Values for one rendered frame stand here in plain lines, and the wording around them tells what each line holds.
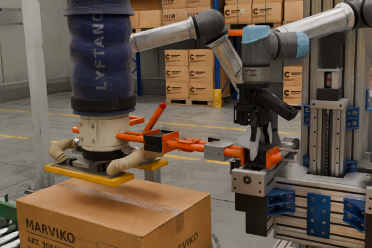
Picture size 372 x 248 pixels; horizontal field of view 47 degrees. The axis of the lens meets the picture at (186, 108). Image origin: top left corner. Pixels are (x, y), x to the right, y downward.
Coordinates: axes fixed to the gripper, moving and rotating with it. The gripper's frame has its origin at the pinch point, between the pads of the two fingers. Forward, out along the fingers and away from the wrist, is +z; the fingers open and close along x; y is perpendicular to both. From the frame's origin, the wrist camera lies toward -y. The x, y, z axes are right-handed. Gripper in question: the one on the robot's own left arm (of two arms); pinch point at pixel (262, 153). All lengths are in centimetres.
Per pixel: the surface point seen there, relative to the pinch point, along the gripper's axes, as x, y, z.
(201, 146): 3.5, 18.2, -0.4
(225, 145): 2.1, 10.8, -1.4
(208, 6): -668, 434, -93
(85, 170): 13, 58, 11
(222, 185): -258, 164, 118
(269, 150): 3.6, -3.8, -2.2
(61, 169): 16, 68, 11
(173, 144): 3.8, 28.1, 0.1
